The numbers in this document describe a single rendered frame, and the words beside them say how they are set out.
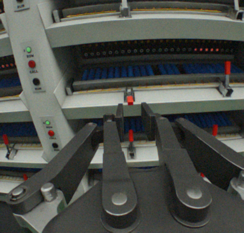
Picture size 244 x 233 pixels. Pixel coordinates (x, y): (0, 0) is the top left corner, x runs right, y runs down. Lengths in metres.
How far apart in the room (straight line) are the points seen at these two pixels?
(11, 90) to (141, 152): 0.46
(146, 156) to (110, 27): 0.37
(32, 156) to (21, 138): 0.09
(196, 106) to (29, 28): 0.45
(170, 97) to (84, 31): 0.26
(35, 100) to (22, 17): 0.20
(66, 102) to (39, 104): 0.07
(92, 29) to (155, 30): 0.14
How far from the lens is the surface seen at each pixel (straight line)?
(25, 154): 0.59
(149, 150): 0.47
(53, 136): 0.44
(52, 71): 0.37
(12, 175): 0.80
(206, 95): 0.42
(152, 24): 0.34
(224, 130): 0.58
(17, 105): 0.48
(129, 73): 0.42
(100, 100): 0.37
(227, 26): 0.41
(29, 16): 0.40
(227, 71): 0.44
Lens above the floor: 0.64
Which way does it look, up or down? 24 degrees down
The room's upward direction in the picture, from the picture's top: 4 degrees counter-clockwise
